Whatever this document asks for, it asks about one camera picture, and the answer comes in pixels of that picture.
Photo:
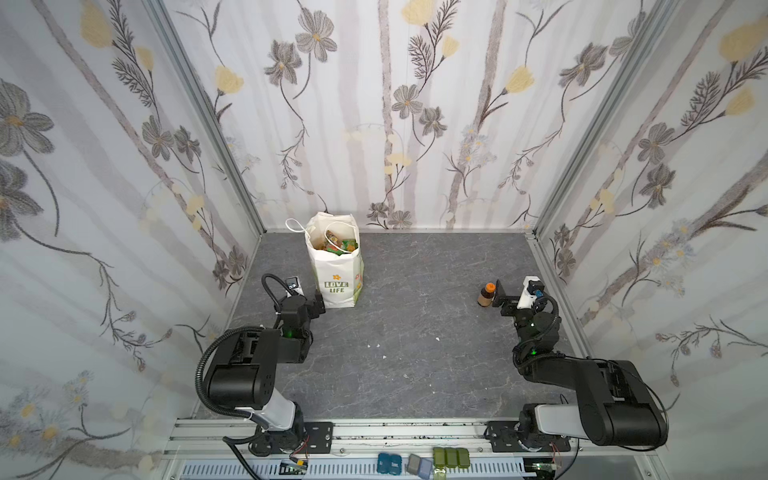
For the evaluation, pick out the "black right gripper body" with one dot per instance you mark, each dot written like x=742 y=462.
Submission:
x=509 y=302

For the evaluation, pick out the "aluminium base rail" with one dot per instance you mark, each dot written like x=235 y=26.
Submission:
x=195 y=450

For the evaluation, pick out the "grey blue case on rail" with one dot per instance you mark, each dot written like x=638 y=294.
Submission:
x=419 y=466

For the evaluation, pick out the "small brown orange-capped bottle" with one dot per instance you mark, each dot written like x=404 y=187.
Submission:
x=487 y=294

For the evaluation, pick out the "green corn chips packet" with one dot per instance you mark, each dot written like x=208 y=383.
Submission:
x=348 y=245

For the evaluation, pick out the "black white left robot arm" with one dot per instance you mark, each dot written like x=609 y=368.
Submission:
x=236 y=375

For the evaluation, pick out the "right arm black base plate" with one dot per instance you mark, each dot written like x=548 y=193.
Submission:
x=511 y=437

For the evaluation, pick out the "green case on rail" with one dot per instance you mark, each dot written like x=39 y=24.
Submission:
x=451 y=458

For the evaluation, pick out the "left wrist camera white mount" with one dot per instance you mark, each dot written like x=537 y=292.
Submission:
x=293 y=286

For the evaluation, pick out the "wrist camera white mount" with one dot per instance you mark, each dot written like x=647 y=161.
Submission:
x=533 y=289
x=293 y=286

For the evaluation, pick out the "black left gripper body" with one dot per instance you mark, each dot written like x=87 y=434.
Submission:
x=315 y=302

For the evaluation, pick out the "white floral paper bag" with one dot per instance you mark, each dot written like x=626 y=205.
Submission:
x=339 y=275

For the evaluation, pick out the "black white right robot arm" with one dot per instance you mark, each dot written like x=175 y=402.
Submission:
x=614 y=406

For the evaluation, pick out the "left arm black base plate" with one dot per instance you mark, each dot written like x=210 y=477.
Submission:
x=312 y=438

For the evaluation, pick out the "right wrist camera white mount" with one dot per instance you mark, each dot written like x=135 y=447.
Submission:
x=533 y=289

